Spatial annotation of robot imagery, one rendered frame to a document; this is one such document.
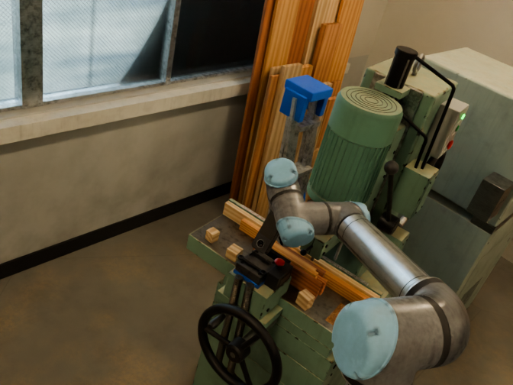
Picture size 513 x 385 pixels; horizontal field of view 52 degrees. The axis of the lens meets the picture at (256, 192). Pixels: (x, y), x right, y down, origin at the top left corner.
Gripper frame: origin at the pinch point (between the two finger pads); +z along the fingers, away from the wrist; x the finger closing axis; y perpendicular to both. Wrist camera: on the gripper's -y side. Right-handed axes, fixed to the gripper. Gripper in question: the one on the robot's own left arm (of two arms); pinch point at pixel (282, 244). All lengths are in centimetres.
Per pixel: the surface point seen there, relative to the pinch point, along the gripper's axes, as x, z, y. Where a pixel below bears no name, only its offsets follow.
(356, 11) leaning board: 90, 90, 185
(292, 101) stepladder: 53, 43, 72
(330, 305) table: -16.8, 21.1, 0.0
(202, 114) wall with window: 117, 93, 70
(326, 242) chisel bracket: -6.9, 8.5, 11.2
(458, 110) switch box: -18, -11, 60
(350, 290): -18.6, 21.1, 7.4
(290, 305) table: -8.0, 16.8, -8.2
